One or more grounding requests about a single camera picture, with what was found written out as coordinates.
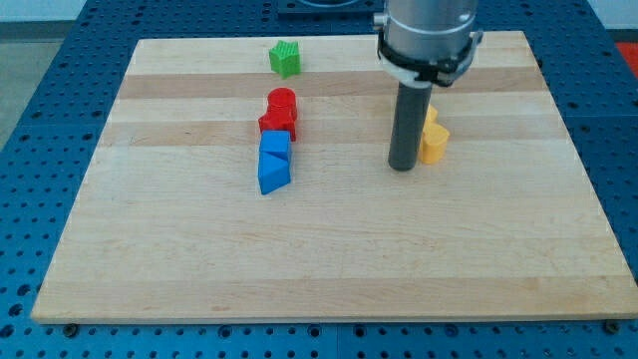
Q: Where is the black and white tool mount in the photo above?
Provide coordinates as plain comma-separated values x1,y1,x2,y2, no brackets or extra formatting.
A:
377,31,482,88

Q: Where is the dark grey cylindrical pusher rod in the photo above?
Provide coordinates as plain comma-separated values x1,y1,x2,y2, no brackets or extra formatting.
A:
388,84,432,172

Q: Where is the yellow heart block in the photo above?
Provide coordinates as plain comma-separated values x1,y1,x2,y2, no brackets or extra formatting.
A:
419,123,450,165

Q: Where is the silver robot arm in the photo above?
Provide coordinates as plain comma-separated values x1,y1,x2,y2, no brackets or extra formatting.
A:
373,0,482,172

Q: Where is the yellow block behind rod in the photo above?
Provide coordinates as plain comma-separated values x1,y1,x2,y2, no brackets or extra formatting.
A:
425,105,439,124

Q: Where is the red star block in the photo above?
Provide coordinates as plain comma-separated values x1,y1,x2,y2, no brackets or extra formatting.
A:
258,111,297,142

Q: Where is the red cylinder block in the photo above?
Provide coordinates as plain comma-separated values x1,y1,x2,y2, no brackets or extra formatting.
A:
267,87,298,121

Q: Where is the green star block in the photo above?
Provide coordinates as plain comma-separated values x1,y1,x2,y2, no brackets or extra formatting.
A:
268,40,301,79

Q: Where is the blue cube block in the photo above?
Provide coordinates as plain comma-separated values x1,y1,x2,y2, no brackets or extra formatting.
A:
259,130,292,162

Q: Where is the blue triangle block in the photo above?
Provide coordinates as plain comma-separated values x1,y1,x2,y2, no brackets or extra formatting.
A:
257,153,291,194

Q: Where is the wooden board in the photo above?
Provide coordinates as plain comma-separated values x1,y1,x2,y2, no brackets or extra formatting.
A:
31,31,637,324

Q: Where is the dark blue base plate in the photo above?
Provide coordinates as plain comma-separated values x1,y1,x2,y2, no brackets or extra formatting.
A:
274,0,385,18

